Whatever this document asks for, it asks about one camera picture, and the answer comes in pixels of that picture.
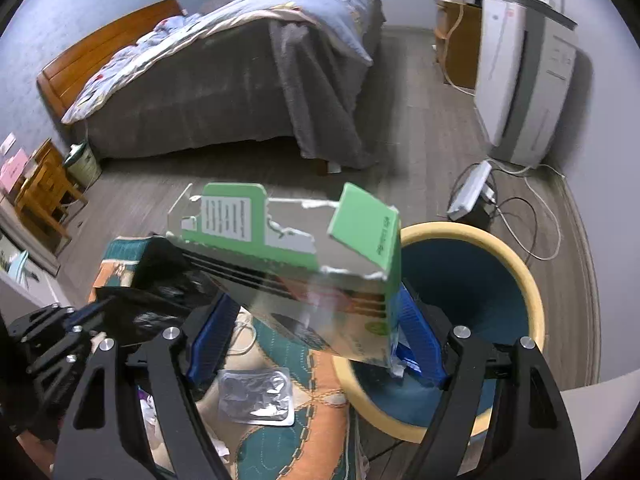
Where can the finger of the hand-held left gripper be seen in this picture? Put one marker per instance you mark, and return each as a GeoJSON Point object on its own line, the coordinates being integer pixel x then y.
{"type": "Point", "coordinates": [60, 357]}
{"type": "Point", "coordinates": [55, 322]}

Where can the wooden side cabinet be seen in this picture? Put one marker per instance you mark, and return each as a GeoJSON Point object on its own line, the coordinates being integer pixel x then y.
{"type": "Point", "coordinates": [462, 45]}

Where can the white wall note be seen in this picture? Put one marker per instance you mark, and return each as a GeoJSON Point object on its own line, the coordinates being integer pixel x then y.
{"type": "Point", "coordinates": [7, 142]}

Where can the white power strip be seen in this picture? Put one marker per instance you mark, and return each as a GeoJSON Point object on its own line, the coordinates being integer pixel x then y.
{"type": "Point", "coordinates": [470, 190]}

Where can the pink paper sheet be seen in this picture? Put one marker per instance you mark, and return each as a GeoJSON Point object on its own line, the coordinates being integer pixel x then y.
{"type": "Point", "coordinates": [12, 170]}

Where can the teal and orange patterned rug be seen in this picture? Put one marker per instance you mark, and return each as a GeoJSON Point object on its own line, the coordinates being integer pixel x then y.
{"type": "Point", "coordinates": [300, 410]}

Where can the light blue floral quilt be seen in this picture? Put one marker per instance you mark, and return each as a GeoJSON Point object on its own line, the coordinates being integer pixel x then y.
{"type": "Point", "coordinates": [310, 5]}

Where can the small green white bucket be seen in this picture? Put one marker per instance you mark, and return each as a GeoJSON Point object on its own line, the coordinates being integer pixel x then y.
{"type": "Point", "coordinates": [85, 162]}

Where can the wooden nightstand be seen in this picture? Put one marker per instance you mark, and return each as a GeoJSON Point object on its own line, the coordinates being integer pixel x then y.
{"type": "Point", "coordinates": [42, 185]}

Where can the yellow rimmed teal bin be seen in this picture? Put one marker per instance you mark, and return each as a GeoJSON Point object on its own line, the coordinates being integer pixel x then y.
{"type": "Point", "coordinates": [465, 280]}

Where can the wooden bed headboard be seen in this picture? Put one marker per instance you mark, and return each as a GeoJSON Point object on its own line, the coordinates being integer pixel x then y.
{"type": "Point", "coordinates": [100, 45]}

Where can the light blue desk object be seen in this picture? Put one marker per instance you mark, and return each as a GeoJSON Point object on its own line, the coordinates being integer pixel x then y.
{"type": "Point", "coordinates": [19, 266]}

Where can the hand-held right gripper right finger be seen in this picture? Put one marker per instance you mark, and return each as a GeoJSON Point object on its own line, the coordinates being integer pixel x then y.
{"type": "Point", "coordinates": [420, 340]}

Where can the white desk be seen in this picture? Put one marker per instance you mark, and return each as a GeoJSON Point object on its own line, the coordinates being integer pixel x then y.
{"type": "Point", "coordinates": [25, 290]}

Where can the grey tower appliance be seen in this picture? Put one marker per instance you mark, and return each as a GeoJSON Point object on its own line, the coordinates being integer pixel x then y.
{"type": "Point", "coordinates": [547, 95]}

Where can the black plastic bag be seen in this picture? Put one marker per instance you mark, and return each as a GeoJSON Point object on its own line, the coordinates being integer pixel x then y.
{"type": "Point", "coordinates": [165, 272]}

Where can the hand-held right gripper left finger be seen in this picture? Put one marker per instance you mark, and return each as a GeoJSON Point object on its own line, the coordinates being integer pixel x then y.
{"type": "Point", "coordinates": [216, 340]}

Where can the green torn carton box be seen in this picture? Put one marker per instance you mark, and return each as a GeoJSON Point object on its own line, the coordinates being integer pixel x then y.
{"type": "Point", "coordinates": [280, 260]}

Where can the silver foil blister pack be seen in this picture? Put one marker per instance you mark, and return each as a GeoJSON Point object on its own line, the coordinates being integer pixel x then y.
{"type": "Point", "coordinates": [255, 395]}

